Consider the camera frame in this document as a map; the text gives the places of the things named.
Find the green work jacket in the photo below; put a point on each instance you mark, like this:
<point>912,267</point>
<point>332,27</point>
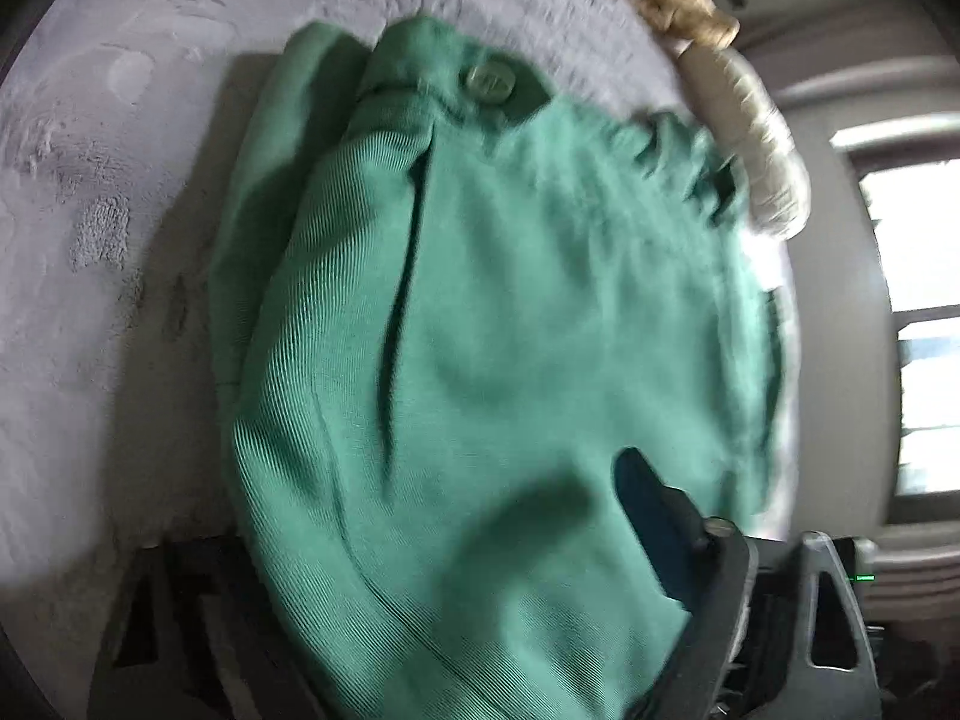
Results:
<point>487,352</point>

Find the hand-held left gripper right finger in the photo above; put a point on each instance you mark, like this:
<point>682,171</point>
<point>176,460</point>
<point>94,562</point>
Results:
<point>645,510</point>

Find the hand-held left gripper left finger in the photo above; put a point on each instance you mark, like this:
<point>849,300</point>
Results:
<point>187,615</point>

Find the window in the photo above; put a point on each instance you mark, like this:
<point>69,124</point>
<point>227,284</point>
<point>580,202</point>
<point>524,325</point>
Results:
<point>922,240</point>

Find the lilac textured bedspread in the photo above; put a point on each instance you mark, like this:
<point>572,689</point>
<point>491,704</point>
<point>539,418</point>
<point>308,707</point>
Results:
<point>112,240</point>

